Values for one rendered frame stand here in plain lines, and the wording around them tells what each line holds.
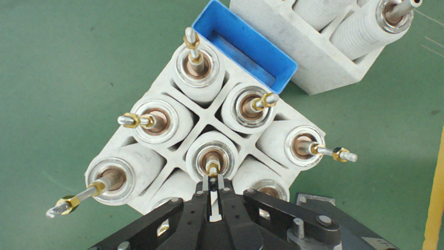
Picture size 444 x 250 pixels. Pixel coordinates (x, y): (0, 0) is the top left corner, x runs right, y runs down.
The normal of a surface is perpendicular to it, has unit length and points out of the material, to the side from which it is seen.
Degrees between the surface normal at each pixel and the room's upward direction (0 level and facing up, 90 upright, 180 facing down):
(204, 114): 0
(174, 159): 0
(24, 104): 0
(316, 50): 90
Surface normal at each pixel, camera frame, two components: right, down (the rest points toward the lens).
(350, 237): -0.53, -0.84
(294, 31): -0.60, 0.80
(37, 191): 0.07, 0.00
